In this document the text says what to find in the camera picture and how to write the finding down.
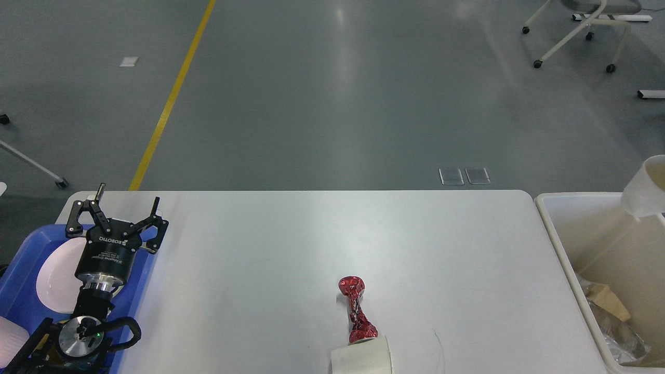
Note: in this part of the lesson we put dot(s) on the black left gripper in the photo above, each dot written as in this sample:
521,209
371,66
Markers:
108,254

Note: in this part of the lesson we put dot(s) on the pink plate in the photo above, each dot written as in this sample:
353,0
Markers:
57,285

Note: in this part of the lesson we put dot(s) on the red foil wrapper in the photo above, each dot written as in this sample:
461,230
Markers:
352,287

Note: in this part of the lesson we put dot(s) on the foil with tissue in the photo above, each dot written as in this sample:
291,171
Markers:
625,345

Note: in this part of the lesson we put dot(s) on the white paper cup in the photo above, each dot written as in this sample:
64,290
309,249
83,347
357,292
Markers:
370,355
644,195

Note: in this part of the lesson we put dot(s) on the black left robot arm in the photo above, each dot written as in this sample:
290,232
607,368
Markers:
88,342

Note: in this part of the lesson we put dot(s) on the white chair base left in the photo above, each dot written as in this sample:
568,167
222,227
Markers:
61,182

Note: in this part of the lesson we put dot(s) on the blue plastic tray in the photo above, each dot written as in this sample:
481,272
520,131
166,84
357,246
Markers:
19,301

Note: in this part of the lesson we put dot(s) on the white paper cup lying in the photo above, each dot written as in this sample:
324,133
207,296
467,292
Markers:
370,355

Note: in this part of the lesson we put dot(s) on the beige plastic bin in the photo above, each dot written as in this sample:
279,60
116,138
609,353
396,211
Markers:
595,237

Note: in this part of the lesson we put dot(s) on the white office chair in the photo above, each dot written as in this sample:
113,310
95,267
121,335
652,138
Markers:
604,13

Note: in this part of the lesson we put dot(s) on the white bar on floor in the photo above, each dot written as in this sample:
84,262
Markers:
651,94

